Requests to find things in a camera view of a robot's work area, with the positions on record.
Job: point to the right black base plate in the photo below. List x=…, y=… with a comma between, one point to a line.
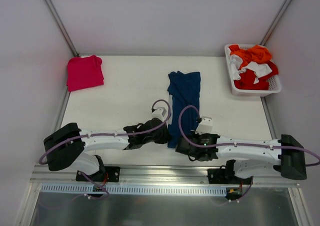
x=225, y=177

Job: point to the aluminium mounting rail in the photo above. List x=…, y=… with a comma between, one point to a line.
x=158, y=175

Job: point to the right aluminium corner post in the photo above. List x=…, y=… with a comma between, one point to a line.
x=275, y=22

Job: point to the white t-shirt in basket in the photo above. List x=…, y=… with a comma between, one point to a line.
x=251, y=73

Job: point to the aluminium corner post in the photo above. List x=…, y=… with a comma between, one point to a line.
x=62, y=29
x=275, y=22

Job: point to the left aluminium corner post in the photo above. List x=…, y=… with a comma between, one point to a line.
x=62, y=29

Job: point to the navy blue t-shirt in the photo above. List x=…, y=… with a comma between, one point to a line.
x=184, y=90

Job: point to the folded pink t-shirt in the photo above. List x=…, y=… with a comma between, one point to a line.
x=84, y=72

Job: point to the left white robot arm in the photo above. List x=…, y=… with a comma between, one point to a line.
x=68, y=147

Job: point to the white slotted cable duct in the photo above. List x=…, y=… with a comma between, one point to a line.
x=136, y=190

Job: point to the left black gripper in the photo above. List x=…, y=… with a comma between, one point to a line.
x=163, y=134

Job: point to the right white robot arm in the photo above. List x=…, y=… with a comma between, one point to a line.
x=245, y=159

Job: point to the red t-shirt in basket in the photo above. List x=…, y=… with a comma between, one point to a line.
x=263, y=83

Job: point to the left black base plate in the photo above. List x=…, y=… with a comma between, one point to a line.
x=109, y=174

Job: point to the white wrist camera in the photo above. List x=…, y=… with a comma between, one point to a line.
x=205, y=125
x=159, y=113

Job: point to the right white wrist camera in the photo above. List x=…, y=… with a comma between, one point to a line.
x=205, y=125

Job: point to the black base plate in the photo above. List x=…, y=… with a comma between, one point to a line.
x=225, y=177
x=109, y=174

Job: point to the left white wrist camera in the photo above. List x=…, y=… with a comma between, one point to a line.
x=159, y=113

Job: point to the orange t-shirt in basket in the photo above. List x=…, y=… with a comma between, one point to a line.
x=258, y=54

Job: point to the white plastic basket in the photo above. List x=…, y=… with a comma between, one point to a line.
x=274, y=81

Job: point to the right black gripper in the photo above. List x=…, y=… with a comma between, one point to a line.
x=182, y=147

